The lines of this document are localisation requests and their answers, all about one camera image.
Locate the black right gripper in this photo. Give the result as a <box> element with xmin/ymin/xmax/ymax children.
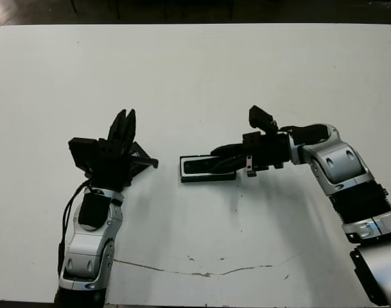
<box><xmin>209</xmin><ymin>131</ymin><xmax>293</xmax><ymax>178</ymax></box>

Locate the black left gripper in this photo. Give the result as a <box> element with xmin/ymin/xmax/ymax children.
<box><xmin>90</xmin><ymin>108</ymin><xmax>137</xmax><ymax>193</ymax></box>

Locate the slim black camera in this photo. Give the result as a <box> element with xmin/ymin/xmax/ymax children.
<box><xmin>184</xmin><ymin>160</ymin><xmax>222</xmax><ymax>174</ymax></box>

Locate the black box base white insert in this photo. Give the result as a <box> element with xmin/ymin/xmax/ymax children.
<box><xmin>178</xmin><ymin>155</ymin><xmax>238</xmax><ymax>184</ymax></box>

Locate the black left wrist camera housing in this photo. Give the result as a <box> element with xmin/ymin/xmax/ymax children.
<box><xmin>67</xmin><ymin>137</ymin><xmax>100</xmax><ymax>176</ymax></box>

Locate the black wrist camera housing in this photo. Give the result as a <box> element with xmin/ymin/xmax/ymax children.
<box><xmin>248</xmin><ymin>105</ymin><xmax>279</xmax><ymax>134</ymax></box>
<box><xmin>67</xmin><ymin>137</ymin><xmax>100</xmax><ymax>176</ymax></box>

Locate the black right wrist camera housing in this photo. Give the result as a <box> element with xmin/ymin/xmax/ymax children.
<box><xmin>248</xmin><ymin>105</ymin><xmax>279</xmax><ymax>134</ymax></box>

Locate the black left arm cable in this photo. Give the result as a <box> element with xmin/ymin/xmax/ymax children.
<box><xmin>56</xmin><ymin>179</ymin><xmax>91</xmax><ymax>280</ymax></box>

